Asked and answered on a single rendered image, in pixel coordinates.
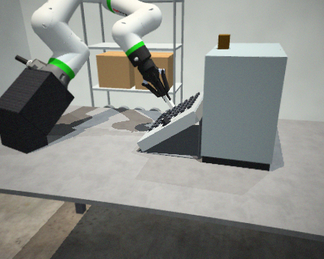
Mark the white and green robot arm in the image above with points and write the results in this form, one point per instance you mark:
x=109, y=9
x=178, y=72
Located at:
x=50, y=23

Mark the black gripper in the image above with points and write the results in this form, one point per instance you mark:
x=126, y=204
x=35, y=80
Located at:
x=150, y=73

